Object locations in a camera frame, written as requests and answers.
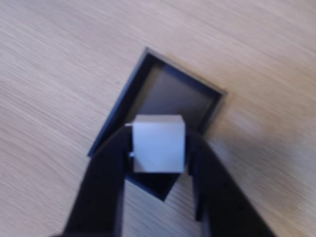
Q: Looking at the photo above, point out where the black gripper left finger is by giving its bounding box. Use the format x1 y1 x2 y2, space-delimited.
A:
61 123 135 237

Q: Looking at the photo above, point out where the black open box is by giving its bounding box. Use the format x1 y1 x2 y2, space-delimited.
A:
87 46 228 202

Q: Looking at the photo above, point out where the white cube block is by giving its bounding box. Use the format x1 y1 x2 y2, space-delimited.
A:
131 114 187 174

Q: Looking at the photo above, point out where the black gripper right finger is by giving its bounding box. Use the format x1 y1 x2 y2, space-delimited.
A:
186 132 275 237

